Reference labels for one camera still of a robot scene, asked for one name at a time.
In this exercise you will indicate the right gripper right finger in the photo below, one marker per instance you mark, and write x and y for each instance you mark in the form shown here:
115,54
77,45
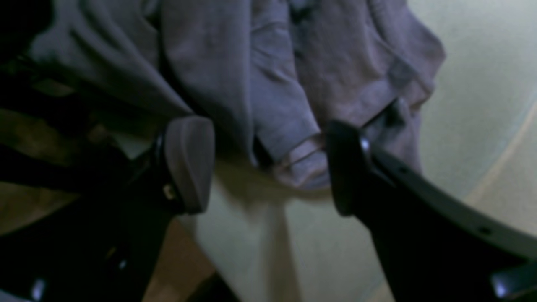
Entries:
432,247

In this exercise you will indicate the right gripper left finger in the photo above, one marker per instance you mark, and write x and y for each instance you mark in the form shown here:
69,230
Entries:
104,246

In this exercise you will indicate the grey t-shirt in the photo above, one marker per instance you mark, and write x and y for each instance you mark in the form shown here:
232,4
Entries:
270,73

